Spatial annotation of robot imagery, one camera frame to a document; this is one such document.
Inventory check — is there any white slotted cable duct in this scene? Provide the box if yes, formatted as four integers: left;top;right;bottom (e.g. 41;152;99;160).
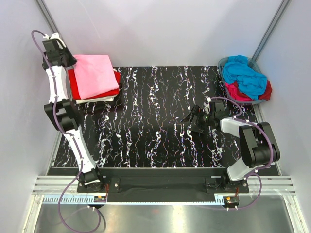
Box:
43;193;226;205

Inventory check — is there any blue t shirt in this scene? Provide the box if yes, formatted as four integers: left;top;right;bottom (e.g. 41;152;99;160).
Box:
222;55;268;100

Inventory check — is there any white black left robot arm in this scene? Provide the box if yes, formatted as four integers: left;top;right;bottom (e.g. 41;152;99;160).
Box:
42;33;104;189

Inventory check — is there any dark red t shirt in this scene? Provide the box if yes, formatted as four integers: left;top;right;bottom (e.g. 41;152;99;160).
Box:
233;80;273;102

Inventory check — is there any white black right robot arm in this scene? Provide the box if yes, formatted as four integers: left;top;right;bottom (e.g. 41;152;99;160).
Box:
181;98;280;186

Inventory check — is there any folded red t shirt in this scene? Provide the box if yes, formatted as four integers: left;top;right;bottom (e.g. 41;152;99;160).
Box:
68;69;121;100

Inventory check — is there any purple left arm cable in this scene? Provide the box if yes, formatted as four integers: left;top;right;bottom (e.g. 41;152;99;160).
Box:
31;30;106;231

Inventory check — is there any folded white t shirt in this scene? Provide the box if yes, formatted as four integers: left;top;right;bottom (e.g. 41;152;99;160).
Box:
74;95;116;104

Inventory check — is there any magenta t shirt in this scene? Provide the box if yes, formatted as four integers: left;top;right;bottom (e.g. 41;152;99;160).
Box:
225;82;252;102

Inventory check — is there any pink t shirt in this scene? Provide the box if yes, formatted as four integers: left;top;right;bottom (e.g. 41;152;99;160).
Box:
73;54;114;88

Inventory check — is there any grey plastic laundry basket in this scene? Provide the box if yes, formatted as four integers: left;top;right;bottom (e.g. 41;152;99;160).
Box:
218;55;272;105

